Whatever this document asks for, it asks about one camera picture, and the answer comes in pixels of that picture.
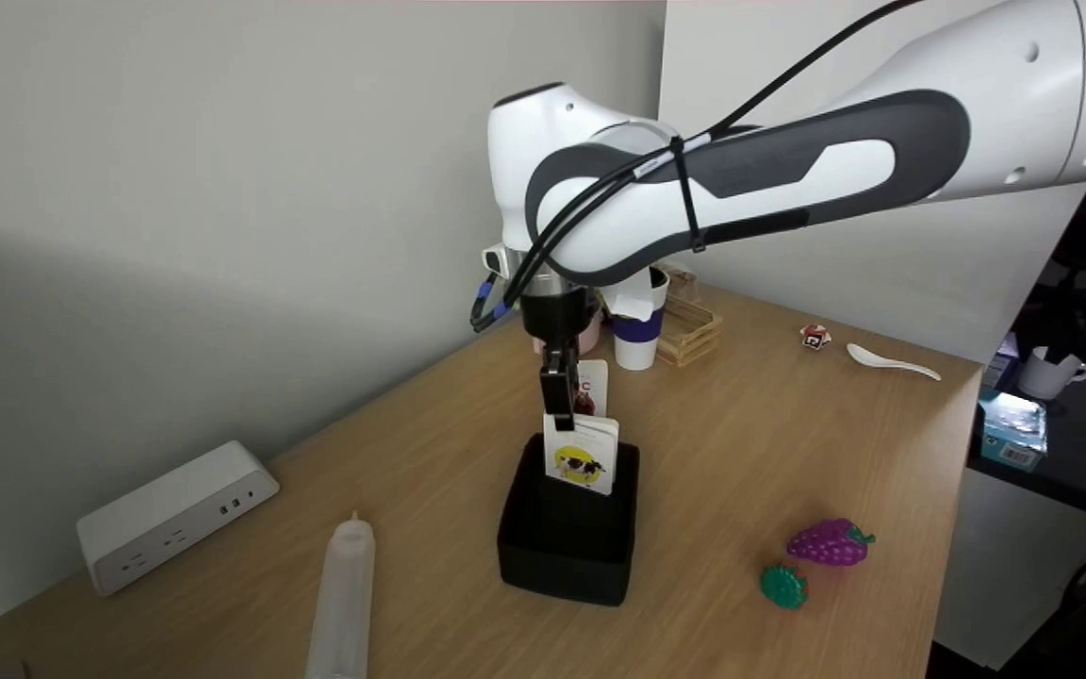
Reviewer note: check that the stack of wooden coasters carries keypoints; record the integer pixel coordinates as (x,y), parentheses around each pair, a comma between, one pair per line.
(689,330)

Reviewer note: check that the paper cup with purple band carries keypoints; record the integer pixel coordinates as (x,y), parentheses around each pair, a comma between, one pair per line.
(637,339)

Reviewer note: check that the translucent squeeze bottle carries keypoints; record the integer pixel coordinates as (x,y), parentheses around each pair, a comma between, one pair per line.
(343,604)

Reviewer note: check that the white power strip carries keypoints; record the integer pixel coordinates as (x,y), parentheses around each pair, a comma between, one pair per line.
(171,514)

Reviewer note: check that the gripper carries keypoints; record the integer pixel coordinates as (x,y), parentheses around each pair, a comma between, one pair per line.
(557,319)

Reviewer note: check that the white mug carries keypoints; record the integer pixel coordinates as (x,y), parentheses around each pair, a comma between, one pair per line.
(1044,375)

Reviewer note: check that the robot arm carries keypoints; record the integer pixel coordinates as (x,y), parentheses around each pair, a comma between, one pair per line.
(788,170)

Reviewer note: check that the black box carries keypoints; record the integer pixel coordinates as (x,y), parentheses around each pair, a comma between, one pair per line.
(567,547)

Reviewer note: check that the small red white black toy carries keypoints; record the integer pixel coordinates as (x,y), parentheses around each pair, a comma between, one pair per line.
(815,337)

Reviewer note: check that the green toy berry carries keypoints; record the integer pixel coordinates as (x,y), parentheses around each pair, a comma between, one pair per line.
(783,587)

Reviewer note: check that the blue carton box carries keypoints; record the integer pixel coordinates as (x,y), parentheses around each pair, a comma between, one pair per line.
(1012,429)

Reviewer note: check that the purple toy berry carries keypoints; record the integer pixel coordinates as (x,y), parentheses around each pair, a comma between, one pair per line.
(826,544)

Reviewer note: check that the white plastic spoon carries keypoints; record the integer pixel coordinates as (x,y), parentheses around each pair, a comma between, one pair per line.
(882,361)

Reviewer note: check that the small book with cow picture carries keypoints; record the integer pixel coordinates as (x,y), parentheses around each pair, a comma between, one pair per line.
(583,458)

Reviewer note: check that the small white and red book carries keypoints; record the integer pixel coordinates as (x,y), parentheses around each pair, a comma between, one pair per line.
(594,387)

